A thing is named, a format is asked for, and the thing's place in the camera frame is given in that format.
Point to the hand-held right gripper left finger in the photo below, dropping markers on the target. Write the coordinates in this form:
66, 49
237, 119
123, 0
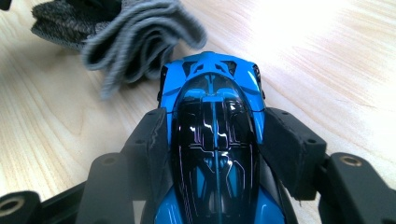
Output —
149, 155

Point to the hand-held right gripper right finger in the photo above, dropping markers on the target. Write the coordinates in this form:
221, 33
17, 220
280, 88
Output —
292, 152

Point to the blue toy car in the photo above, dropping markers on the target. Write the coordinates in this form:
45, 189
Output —
214, 140

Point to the grey cloth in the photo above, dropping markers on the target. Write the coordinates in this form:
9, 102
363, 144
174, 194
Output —
130, 43

